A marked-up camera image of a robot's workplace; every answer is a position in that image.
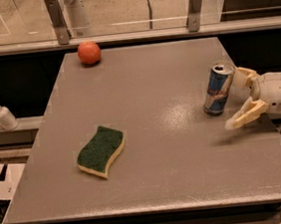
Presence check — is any white pump bottle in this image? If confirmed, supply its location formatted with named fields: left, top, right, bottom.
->
left=0, top=106, right=19, bottom=130

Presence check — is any white cardboard box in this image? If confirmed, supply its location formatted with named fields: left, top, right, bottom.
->
left=0, top=163, right=25, bottom=200

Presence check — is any green yellow sponge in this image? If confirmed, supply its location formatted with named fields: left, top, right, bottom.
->
left=77, top=126, right=125, bottom=179

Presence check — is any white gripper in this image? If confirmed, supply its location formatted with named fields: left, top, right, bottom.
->
left=224, top=67, right=281, bottom=129

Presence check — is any red apple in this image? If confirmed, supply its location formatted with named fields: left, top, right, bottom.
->
left=77, top=41, right=102, bottom=65

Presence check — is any white pipe post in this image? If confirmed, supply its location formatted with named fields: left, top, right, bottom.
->
left=64, top=0, right=91, bottom=38

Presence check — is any metal bracket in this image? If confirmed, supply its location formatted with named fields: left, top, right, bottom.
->
left=44, top=0, right=71, bottom=45
left=187, top=0, right=202, bottom=33

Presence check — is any left metal bracket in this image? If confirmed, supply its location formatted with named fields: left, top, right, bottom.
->
left=44, top=0, right=71, bottom=45

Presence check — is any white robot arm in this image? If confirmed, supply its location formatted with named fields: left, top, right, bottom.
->
left=225, top=67, right=281, bottom=129

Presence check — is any right metal bracket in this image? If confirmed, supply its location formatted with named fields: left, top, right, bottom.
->
left=187, top=0, right=202, bottom=33

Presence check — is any red bull can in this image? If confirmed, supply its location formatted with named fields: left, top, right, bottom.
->
left=203, top=60, right=235, bottom=116

